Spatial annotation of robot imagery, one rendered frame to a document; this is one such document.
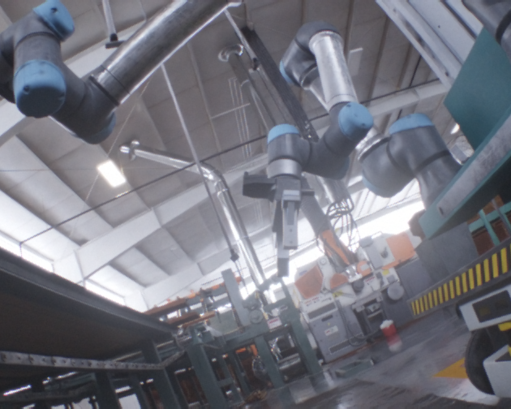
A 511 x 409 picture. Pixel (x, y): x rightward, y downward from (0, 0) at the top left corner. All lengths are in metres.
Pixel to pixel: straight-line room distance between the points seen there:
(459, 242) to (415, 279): 2.23
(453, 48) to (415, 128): 0.25
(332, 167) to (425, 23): 0.48
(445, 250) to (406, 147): 4.22
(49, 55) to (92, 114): 0.13
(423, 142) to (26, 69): 0.84
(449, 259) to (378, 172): 4.16
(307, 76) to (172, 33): 0.62
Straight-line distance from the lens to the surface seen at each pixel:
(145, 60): 0.66
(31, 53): 0.60
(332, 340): 6.62
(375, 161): 1.11
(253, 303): 5.57
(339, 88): 0.98
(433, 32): 1.13
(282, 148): 0.95
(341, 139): 0.92
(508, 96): 0.89
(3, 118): 8.62
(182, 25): 0.67
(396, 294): 7.07
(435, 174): 0.99
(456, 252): 5.27
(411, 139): 1.03
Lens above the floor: 0.31
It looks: 20 degrees up
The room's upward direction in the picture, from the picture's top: 24 degrees counter-clockwise
